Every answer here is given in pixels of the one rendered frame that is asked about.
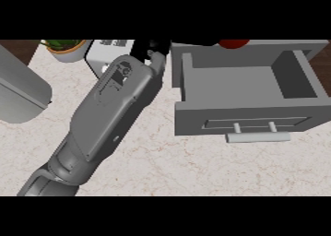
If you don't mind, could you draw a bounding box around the red can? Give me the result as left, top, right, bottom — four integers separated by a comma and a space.
217, 39, 253, 50

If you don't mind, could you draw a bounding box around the grey drawer front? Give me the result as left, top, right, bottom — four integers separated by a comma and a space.
173, 96, 331, 136

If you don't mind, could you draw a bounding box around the grey open drawer box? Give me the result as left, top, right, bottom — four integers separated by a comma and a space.
180, 50, 331, 106

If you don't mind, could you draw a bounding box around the pale grey drawer handle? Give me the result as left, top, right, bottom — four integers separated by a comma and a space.
225, 121, 291, 144

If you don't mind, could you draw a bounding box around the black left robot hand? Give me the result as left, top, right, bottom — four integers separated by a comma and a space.
129, 39, 219, 60

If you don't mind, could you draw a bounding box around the potted green plant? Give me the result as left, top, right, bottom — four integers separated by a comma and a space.
38, 39, 95, 64

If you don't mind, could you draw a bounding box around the white box appliance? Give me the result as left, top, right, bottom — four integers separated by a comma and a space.
83, 39, 137, 79

